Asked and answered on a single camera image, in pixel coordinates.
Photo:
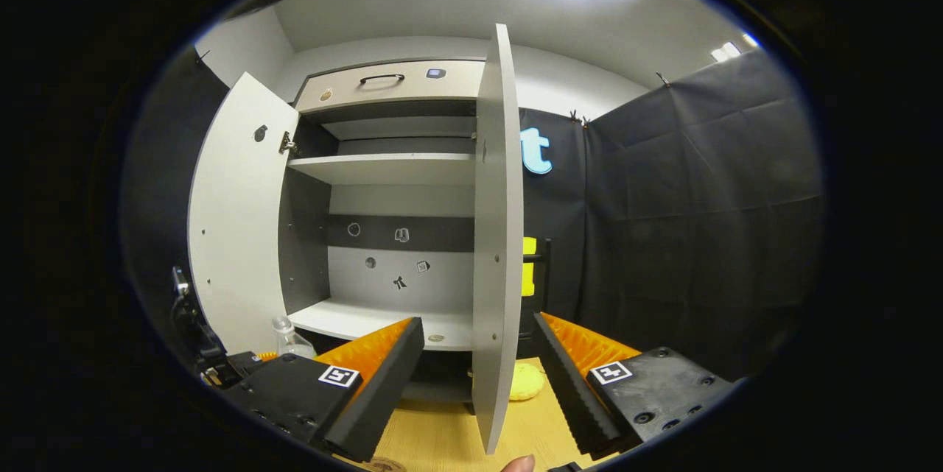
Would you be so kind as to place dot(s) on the beige cabinet drawer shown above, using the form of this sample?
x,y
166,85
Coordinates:
x,y
412,93

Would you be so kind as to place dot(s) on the yellow soft object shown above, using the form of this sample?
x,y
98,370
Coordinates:
x,y
527,382

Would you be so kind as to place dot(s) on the green label plastic bottle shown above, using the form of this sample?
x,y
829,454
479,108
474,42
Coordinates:
x,y
291,343

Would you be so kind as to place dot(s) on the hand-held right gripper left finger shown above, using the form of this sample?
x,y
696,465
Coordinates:
x,y
383,384

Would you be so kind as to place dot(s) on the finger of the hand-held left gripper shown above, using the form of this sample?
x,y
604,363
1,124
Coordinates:
x,y
267,356

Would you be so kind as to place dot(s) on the small ceiling light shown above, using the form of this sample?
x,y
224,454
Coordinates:
x,y
733,48

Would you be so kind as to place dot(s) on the grey white cabinet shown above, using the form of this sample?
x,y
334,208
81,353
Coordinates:
x,y
398,199

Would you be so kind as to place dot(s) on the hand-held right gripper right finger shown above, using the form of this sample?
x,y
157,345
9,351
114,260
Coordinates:
x,y
567,391

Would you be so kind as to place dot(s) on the white cabinet shelf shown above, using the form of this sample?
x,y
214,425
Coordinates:
x,y
383,168
346,317

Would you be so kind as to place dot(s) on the metal door hinge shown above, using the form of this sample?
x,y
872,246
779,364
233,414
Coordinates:
x,y
287,143

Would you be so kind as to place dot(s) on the black backdrop cloth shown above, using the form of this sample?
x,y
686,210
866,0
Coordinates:
x,y
700,222
162,185

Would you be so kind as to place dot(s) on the white cabinet door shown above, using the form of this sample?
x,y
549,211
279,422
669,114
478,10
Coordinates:
x,y
236,222
497,236

